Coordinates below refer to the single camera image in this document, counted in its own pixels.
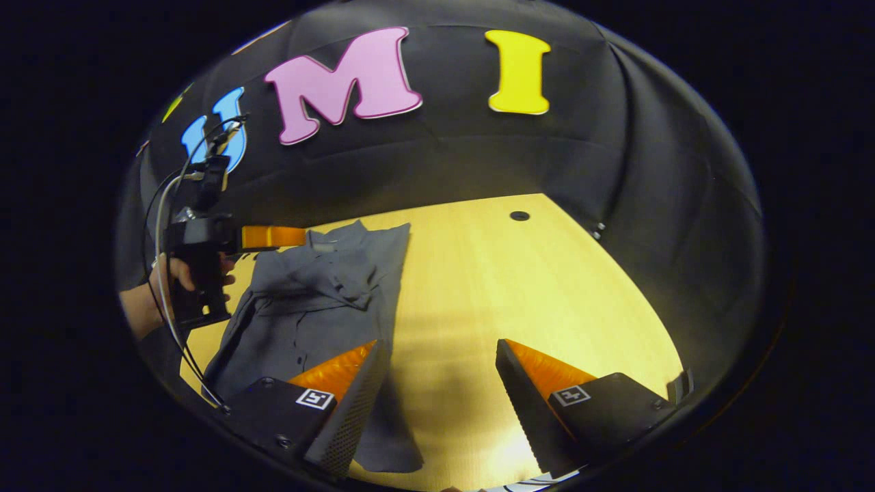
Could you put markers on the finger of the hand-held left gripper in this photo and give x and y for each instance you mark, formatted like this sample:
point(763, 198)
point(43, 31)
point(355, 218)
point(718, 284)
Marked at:
point(273, 237)

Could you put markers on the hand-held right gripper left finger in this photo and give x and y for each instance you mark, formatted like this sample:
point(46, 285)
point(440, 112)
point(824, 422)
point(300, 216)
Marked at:
point(352, 410)

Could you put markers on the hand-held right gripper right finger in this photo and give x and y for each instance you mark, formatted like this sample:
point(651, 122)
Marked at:
point(530, 403)

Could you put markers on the gray button-up shirt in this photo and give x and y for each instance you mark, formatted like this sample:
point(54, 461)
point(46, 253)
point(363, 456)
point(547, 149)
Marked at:
point(307, 301)

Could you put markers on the small metal clip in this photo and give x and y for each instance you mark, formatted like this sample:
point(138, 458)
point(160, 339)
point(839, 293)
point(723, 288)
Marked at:
point(599, 231)

